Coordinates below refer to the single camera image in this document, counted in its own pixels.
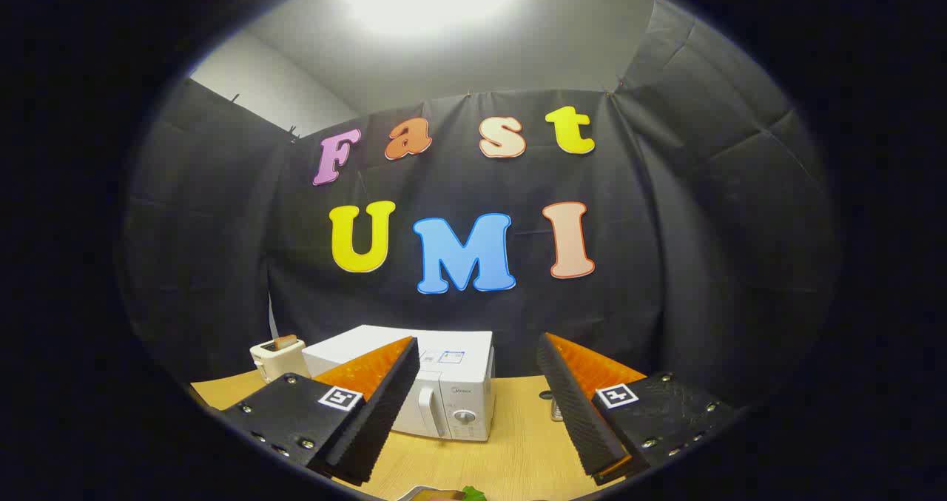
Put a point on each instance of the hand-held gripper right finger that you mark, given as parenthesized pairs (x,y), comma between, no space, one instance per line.
(577,412)

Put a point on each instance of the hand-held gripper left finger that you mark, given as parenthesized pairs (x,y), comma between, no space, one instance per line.
(381,412)

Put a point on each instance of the white microwave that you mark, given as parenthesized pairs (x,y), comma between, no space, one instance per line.
(473,394)

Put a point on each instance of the brown bread lettuce sandwich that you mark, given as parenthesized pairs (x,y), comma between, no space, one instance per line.
(473,495)

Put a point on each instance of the small plate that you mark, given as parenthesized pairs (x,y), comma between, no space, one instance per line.
(408,496)

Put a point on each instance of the white toaster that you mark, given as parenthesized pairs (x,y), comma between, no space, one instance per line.
(277,364)

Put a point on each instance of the brown toast slice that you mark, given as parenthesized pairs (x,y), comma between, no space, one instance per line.
(285,343)

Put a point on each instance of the black backdrop cloth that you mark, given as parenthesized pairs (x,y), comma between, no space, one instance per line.
(222,264)

